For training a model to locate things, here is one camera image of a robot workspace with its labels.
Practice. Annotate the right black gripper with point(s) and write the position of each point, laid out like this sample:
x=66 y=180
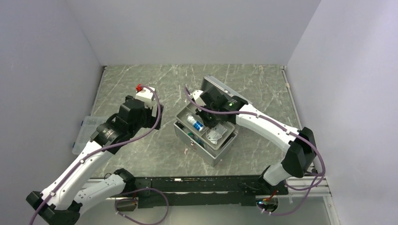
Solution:
x=208 y=123

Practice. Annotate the grey metal medicine case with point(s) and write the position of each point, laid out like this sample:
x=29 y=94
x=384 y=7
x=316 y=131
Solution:
x=210 y=155

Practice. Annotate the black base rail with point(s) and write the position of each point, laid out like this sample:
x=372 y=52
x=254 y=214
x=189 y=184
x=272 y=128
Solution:
x=244 y=190

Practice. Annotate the clear plastic storage box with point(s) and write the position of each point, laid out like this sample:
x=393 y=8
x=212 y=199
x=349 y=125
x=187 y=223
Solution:
x=88 y=127

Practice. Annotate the small white blue bottle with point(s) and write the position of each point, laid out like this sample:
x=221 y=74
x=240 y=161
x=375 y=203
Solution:
x=195 y=123

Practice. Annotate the clear bag alcohol wipes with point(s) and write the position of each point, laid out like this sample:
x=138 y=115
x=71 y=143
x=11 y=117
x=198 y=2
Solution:
x=216 y=133

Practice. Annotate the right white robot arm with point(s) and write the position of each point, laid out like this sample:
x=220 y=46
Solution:
x=297 y=144

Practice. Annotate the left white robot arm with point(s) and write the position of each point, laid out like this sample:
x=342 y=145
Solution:
x=65 y=200

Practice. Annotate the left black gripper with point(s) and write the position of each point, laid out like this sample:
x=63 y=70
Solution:
x=151 y=120

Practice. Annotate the grey plastic divider tray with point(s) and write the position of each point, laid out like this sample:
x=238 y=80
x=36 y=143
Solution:
x=181 y=117

